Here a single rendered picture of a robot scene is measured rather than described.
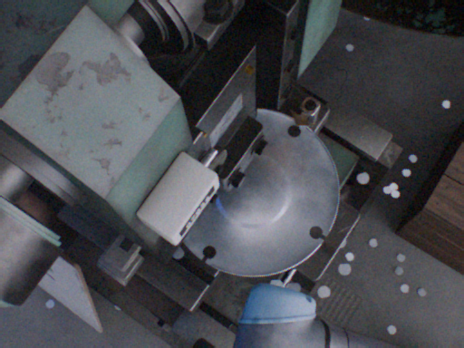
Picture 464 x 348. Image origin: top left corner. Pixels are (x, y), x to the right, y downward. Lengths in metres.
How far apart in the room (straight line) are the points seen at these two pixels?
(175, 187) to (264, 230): 0.56
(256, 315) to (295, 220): 0.44
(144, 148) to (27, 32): 0.12
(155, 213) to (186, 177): 0.04
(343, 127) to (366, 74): 0.76
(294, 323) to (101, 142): 0.33
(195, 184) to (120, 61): 0.15
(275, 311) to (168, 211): 0.20
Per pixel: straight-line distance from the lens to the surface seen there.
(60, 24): 0.49
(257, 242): 1.15
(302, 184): 1.17
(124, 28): 0.64
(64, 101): 0.49
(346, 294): 1.78
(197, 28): 0.62
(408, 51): 2.16
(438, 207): 1.66
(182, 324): 1.28
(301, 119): 1.20
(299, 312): 0.74
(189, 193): 0.60
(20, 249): 0.58
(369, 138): 1.36
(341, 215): 1.17
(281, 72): 0.87
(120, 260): 1.19
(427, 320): 1.98
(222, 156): 0.95
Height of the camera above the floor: 1.92
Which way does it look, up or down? 75 degrees down
